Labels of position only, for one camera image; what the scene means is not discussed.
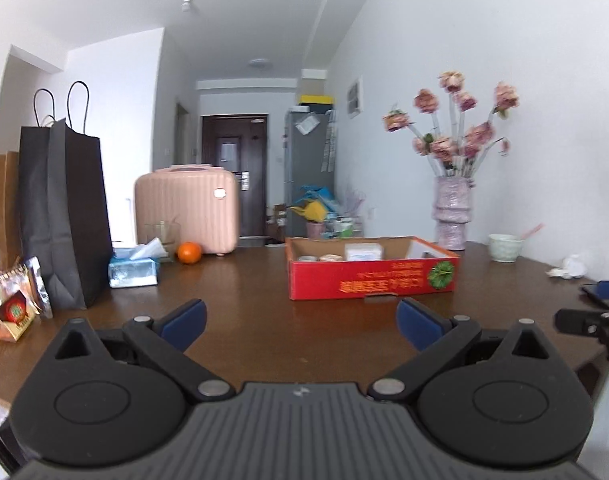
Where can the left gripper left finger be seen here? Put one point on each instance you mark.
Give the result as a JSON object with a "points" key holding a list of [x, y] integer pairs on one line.
{"points": [[161, 345]]}

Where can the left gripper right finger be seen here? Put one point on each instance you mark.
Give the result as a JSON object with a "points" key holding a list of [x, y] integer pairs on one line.
{"points": [[439, 341]]}

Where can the cream cube toy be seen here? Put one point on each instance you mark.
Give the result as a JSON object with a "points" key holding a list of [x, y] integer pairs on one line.
{"points": [[331, 258]]}

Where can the translucent cotton swab bottle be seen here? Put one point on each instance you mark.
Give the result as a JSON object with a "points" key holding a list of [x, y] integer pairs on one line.
{"points": [[364, 252]]}

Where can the black phone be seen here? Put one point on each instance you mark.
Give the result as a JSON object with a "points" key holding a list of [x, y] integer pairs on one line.
{"points": [[590, 290]]}

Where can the crumpled white tissue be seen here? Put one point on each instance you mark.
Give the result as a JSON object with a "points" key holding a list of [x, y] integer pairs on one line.
{"points": [[571, 268]]}

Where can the blue tissue pack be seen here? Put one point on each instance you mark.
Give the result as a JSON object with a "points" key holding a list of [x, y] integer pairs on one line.
{"points": [[136, 266]]}

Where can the orange fruit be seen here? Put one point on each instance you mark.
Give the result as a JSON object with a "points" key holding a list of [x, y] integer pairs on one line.
{"points": [[188, 253]]}

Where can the pink spoon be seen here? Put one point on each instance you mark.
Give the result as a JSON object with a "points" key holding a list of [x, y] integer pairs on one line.
{"points": [[532, 231]]}

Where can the clear drinking glass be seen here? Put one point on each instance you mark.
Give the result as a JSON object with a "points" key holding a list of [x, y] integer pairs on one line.
{"points": [[168, 234]]}

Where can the pale green bowl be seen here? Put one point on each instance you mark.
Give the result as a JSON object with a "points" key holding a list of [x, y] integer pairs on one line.
{"points": [[504, 248]]}

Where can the purple ceramic vase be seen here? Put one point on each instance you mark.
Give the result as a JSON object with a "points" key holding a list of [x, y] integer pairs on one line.
{"points": [[452, 211]]}

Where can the red cardboard box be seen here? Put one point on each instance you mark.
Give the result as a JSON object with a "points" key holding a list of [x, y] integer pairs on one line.
{"points": [[411, 266]]}

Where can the pink small suitcase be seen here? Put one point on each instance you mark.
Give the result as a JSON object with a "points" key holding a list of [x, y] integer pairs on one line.
{"points": [[202, 199]]}

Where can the black paper bag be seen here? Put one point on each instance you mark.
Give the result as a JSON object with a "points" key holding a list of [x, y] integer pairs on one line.
{"points": [[63, 212]]}

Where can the orange snack packets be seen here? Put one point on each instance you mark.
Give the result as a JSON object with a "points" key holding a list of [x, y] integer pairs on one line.
{"points": [[23, 298]]}

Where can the yellow blue folded items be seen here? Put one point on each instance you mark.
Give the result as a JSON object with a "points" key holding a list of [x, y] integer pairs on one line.
{"points": [[317, 204]]}

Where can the dark entrance door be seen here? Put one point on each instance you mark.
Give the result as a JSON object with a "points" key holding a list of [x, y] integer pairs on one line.
{"points": [[239, 143]]}

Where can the grey refrigerator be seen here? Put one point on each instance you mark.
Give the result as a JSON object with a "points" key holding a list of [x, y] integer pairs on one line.
{"points": [[309, 159]]}

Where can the yellow box on fridge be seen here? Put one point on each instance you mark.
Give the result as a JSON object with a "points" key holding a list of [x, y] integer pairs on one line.
{"points": [[315, 99]]}

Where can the white round ceiling lamp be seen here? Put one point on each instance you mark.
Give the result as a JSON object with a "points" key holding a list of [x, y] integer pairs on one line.
{"points": [[260, 63]]}

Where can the wire storage rack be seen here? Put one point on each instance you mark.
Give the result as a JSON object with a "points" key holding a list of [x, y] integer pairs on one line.
{"points": [[346, 227]]}

